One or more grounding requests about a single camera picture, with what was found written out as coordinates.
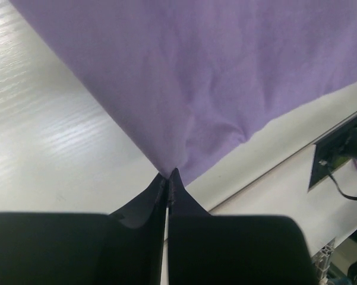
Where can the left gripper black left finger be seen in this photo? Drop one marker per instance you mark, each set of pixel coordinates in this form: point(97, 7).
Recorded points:
point(124, 247)

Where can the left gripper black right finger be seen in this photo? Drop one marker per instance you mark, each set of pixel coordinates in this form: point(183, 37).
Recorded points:
point(207, 249)

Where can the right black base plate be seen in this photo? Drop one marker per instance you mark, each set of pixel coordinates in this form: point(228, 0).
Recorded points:
point(328, 155)

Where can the purple polo shirt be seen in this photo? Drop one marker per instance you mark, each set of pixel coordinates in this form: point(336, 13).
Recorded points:
point(189, 81)

